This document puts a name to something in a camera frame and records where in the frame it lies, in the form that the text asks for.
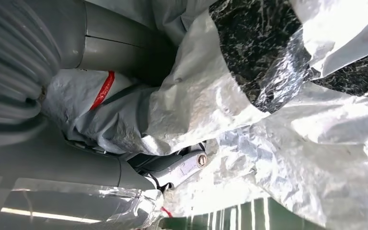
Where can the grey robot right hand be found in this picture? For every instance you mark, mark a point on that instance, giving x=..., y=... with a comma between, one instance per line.
x=60, y=165

